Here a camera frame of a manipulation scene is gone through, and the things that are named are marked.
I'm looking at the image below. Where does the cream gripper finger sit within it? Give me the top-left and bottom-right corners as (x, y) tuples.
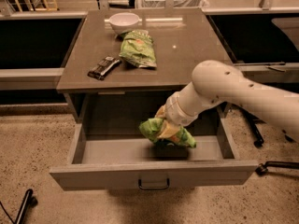
(157, 119), (180, 139)

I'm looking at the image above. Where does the green rice chip bag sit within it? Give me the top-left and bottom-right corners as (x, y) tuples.
(139, 118), (196, 148)

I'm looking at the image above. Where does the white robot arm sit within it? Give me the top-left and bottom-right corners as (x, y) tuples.
(157, 60), (299, 141)

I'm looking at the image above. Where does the light green snack bag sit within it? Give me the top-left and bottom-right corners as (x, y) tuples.
(119, 29), (157, 68)

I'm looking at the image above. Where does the grey drawer cabinet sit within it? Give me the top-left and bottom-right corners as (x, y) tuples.
(57, 8), (231, 121)

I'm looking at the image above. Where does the open grey top drawer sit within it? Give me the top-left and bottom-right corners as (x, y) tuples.
(49, 91), (259, 192)

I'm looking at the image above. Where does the black snack bar packet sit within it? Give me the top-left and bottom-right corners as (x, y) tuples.
(88, 56), (121, 80)

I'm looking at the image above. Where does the black diagonal stand leg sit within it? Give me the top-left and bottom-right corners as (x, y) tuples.
(242, 110), (264, 148)

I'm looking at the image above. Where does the white ceramic bowl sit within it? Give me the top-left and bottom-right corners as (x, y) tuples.
(108, 12), (139, 35)

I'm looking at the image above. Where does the black caster leg right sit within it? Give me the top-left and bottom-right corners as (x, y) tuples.
(255, 161), (299, 175)

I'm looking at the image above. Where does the black stand leg left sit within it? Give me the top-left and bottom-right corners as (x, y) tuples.
(0, 189), (38, 224)

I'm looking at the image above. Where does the black drawer handle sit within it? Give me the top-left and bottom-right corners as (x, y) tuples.
(137, 178), (170, 190)

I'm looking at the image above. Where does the white wire basket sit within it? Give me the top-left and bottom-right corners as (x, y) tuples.
(135, 0), (209, 8)

